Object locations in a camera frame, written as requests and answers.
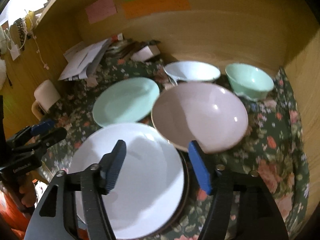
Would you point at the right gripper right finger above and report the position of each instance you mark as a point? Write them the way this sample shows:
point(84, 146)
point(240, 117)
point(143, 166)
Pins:
point(258, 215)

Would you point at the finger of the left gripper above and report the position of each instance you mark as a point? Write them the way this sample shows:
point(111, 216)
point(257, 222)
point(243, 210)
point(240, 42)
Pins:
point(28, 132)
point(50, 139)

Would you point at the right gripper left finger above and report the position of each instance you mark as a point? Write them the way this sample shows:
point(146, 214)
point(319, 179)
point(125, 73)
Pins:
point(55, 215)

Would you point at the mint green plate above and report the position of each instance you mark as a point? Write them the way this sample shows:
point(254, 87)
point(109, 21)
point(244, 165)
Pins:
point(129, 100)

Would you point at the white plate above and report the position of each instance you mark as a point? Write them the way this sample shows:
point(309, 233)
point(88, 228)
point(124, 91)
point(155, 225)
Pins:
point(150, 184)

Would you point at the purple plate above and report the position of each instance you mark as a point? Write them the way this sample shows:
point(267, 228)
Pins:
point(179, 211)

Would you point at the pink bowl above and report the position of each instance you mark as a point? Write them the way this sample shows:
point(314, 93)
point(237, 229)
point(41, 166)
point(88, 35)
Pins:
point(205, 112)

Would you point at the mint green bowl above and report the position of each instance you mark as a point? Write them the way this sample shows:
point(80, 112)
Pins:
point(248, 81)

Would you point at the white bowl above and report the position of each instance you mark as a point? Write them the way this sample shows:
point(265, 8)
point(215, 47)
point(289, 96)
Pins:
point(191, 71)

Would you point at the orange sleeve forearm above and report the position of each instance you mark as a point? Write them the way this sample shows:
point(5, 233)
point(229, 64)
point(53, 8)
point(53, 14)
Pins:
point(12, 215)

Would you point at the left hand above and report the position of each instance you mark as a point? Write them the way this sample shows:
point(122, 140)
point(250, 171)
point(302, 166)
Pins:
point(26, 192)

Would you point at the cream mug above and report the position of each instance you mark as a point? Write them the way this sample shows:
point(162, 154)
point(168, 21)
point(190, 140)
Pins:
point(46, 95)

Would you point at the floral tablecloth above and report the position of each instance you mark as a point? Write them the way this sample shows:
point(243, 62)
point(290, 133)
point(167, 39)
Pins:
point(273, 144)

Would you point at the white paper stack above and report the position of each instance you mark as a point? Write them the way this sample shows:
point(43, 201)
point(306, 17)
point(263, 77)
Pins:
point(85, 62)

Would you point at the small white box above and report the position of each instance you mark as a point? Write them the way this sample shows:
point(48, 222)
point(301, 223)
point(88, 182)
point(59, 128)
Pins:
point(145, 53)

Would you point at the pink sticky note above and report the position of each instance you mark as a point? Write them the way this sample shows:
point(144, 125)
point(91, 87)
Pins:
point(100, 10)

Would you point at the orange sticky note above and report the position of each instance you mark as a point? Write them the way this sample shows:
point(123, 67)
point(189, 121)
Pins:
point(140, 8)

